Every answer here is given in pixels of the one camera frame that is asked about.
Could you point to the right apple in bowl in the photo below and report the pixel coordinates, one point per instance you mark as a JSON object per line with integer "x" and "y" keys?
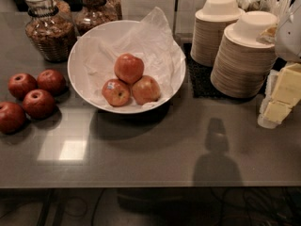
{"x": 146, "y": 90}

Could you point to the black mat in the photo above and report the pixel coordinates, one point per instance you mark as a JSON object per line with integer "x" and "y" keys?
{"x": 200, "y": 78}

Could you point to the rear stack of paper bowls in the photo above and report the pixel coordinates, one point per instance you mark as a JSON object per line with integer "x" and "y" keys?
{"x": 209, "y": 25}

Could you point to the glass cereal jar right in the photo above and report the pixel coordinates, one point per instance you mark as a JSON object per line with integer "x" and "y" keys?
{"x": 94, "y": 13}

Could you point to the glass cereal jar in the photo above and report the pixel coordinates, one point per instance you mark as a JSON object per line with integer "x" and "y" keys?
{"x": 51, "y": 31}
{"x": 94, "y": 13}

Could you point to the white paper liner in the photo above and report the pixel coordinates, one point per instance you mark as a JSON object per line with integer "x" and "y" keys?
{"x": 150, "y": 44}

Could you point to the left apple with sticker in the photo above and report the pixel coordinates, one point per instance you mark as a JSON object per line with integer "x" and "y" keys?
{"x": 116, "y": 93}

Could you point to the stack of paper bowls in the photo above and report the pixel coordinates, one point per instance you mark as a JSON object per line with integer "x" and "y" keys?
{"x": 242, "y": 62}
{"x": 209, "y": 25}

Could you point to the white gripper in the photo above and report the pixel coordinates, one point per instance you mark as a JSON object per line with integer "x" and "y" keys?
{"x": 289, "y": 39}

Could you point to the white bowl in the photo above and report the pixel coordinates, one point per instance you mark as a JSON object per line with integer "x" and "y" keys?
{"x": 94, "y": 88}

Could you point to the front stack of paper bowls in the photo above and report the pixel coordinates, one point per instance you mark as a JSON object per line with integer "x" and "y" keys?
{"x": 242, "y": 62}

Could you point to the glass cereal jar left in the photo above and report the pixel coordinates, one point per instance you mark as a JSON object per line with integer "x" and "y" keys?
{"x": 51, "y": 31}

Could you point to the white box behind bowl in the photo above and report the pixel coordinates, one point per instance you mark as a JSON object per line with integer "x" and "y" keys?
{"x": 180, "y": 13}

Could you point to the red apple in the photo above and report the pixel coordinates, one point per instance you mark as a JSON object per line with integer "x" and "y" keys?
{"x": 39, "y": 104}
{"x": 53, "y": 81}
{"x": 12, "y": 117}
{"x": 20, "y": 84}
{"x": 129, "y": 68}

